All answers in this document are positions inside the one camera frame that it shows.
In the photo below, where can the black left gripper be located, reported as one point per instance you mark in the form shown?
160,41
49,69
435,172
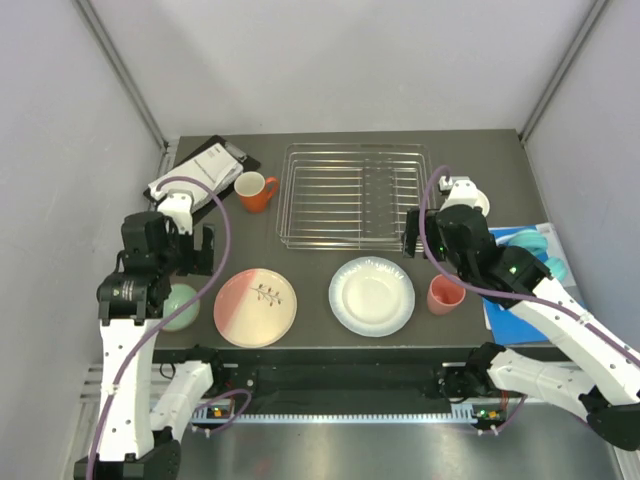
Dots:
204,256

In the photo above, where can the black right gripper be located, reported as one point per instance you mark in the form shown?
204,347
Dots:
412,231

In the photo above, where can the orange white bowl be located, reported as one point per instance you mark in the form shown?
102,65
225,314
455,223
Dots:
482,203

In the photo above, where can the orange mug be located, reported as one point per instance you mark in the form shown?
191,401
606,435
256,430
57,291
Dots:
255,191

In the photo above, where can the white blue-rimmed plate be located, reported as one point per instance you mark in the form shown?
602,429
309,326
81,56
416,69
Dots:
371,296

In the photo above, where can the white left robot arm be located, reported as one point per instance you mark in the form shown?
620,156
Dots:
133,438

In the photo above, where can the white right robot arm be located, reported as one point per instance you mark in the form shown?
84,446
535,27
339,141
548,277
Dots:
602,390

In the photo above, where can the pink cream plate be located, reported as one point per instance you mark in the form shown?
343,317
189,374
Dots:
255,308

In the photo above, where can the pink cup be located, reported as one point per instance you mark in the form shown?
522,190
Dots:
443,295

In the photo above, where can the white paper booklet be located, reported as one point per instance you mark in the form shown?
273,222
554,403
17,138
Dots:
215,167

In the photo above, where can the teal cat-ear headphones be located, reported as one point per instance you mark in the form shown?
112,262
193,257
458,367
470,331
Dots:
542,247

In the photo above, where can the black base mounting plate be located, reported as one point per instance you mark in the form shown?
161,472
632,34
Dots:
339,380

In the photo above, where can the blue folder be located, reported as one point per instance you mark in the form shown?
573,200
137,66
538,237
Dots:
506,328

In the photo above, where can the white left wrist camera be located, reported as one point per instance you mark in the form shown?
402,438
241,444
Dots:
177,205

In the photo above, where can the metal wire dish rack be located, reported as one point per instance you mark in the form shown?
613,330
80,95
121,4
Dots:
349,196

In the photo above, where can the aluminium frame rail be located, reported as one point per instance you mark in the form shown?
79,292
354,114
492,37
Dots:
90,17

